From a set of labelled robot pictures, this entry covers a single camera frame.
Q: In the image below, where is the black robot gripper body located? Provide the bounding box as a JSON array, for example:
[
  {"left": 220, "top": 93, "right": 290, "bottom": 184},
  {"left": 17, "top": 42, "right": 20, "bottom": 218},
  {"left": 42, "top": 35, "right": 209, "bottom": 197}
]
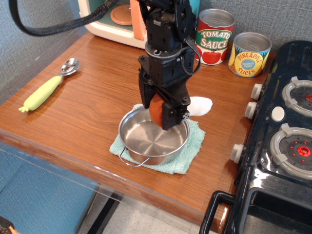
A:
[{"left": 138, "top": 43, "right": 191, "bottom": 119}]

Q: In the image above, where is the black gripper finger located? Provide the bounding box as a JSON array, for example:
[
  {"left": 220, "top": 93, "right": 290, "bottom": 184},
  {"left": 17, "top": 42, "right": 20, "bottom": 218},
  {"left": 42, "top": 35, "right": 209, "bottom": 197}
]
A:
[
  {"left": 138, "top": 73, "right": 155, "bottom": 109},
  {"left": 162, "top": 102, "right": 183, "bottom": 130}
]

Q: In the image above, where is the plush brown white mushroom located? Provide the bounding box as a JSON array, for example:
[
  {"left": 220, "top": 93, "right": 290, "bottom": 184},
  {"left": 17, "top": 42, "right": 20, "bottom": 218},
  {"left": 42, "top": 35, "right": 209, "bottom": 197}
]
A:
[{"left": 149, "top": 93, "right": 214, "bottom": 128}]

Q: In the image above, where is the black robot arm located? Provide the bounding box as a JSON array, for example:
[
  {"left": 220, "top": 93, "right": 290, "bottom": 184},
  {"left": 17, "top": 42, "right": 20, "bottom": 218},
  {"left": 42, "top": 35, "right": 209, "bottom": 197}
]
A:
[{"left": 138, "top": 0, "right": 200, "bottom": 130}]

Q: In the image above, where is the light green cloth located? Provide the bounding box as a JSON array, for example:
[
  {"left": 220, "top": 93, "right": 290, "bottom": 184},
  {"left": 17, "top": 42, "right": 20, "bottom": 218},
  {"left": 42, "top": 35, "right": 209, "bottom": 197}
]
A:
[{"left": 110, "top": 104, "right": 205, "bottom": 175}]

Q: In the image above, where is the tomato sauce can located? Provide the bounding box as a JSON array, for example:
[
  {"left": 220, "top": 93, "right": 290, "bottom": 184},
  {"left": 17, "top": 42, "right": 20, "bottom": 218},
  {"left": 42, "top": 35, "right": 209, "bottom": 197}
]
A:
[{"left": 195, "top": 8, "right": 235, "bottom": 65}]

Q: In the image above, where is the orange plate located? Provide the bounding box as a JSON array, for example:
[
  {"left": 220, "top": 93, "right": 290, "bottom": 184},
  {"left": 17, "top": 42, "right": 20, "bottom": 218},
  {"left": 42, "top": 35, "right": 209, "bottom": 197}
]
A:
[{"left": 110, "top": 4, "right": 132, "bottom": 26}]

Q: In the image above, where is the white teal toy microwave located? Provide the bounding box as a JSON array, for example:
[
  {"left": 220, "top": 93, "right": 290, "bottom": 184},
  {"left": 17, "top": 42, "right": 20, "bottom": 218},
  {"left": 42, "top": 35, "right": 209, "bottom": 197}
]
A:
[{"left": 78, "top": 0, "right": 199, "bottom": 48}]

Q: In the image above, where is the pineapple slices can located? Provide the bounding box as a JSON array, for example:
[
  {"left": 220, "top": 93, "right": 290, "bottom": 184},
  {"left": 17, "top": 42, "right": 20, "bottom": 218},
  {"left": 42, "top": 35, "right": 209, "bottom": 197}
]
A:
[{"left": 228, "top": 32, "right": 272, "bottom": 78}]

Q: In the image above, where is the black toy stove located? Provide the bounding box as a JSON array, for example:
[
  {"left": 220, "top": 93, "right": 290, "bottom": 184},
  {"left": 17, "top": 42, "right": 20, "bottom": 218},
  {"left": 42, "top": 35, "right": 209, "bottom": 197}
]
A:
[{"left": 200, "top": 40, "right": 312, "bottom": 234}]

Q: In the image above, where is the black thin wire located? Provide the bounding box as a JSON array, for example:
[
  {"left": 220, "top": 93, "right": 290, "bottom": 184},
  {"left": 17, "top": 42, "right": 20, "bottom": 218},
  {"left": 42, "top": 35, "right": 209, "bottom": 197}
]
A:
[{"left": 180, "top": 36, "right": 202, "bottom": 76}]

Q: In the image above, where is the steel pot with handle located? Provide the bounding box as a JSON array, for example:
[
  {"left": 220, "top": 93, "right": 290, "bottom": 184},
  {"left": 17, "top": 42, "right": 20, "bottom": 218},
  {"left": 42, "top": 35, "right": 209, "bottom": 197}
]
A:
[{"left": 118, "top": 106, "right": 190, "bottom": 167}]

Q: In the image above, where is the spoon with green handle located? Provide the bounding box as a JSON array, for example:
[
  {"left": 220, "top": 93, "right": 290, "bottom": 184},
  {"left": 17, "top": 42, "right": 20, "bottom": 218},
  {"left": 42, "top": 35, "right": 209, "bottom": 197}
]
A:
[{"left": 19, "top": 58, "right": 79, "bottom": 113}]

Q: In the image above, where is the black braided cable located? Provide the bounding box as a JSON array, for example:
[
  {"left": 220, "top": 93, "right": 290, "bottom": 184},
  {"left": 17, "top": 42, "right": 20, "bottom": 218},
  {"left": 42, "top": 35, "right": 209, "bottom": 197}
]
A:
[{"left": 8, "top": 0, "right": 120, "bottom": 37}]

